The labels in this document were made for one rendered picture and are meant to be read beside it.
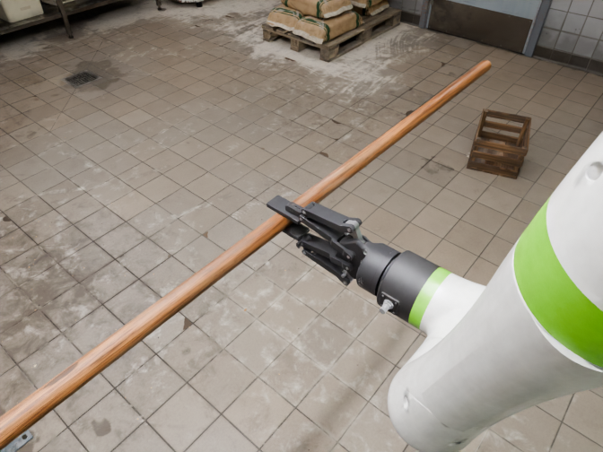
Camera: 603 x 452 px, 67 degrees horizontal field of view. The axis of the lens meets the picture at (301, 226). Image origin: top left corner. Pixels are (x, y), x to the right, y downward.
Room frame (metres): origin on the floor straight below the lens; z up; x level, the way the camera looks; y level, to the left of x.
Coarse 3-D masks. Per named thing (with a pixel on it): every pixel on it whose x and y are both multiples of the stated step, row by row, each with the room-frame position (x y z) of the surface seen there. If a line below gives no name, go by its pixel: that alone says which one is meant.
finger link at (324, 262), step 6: (306, 252) 0.53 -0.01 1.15; (312, 252) 0.54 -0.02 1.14; (312, 258) 0.52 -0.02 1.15; (318, 258) 0.52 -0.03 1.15; (324, 258) 0.52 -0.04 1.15; (318, 264) 0.52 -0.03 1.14; (324, 264) 0.51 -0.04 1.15; (330, 264) 0.51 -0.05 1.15; (330, 270) 0.50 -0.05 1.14; (336, 270) 0.49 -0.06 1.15; (342, 270) 0.50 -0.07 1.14; (336, 276) 0.49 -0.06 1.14; (342, 282) 0.48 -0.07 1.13; (348, 282) 0.48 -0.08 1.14
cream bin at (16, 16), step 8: (0, 0) 4.22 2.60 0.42; (8, 0) 4.26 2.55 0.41; (16, 0) 4.30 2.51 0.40; (24, 0) 4.36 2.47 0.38; (32, 0) 4.42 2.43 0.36; (0, 8) 4.26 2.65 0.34; (8, 8) 4.24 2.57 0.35; (16, 8) 4.29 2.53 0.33; (24, 8) 4.35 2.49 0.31; (32, 8) 4.40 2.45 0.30; (40, 8) 4.46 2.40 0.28; (0, 16) 4.32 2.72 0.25; (8, 16) 4.23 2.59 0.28; (16, 16) 4.27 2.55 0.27; (24, 16) 4.33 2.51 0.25; (32, 16) 4.38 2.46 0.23
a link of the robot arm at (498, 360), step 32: (512, 256) 0.21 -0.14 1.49; (512, 288) 0.19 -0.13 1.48; (480, 320) 0.20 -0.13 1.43; (512, 320) 0.17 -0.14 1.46; (416, 352) 0.31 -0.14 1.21; (448, 352) 0.22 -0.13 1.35; (480, 352) 0.19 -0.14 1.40; (512, 352) 0.17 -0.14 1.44; (544, 352) 0.15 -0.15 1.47; (416, 384) 0.23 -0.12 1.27; (448, 384) 0.20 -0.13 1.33; (480, 384) 0.18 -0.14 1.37; (512, 384) 0.16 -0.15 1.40; (544, 384) 0.15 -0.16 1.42; (576, 384) 0.14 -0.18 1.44; (416, 416) 0.22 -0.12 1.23; (448, 416) 0.19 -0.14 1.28; (480, 416) 0.18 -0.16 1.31; (416, 448) 0.21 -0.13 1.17; (448, 448) 0.20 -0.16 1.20
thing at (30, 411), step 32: (480, 64) 1.15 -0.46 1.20; (448, 96) 0.99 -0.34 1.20; (352, 160) 0.72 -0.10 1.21; (320, 192) 0.63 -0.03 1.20; (288, 224) 0.56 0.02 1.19; (224, 256) 0.47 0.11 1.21; (192, 288) 0.41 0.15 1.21; (160, 320) 0.36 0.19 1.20; (96, 352) 0.31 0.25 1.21; (64, 384) 0.27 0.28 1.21; (32, 416) 0.23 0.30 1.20; (0, 448) 0.20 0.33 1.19
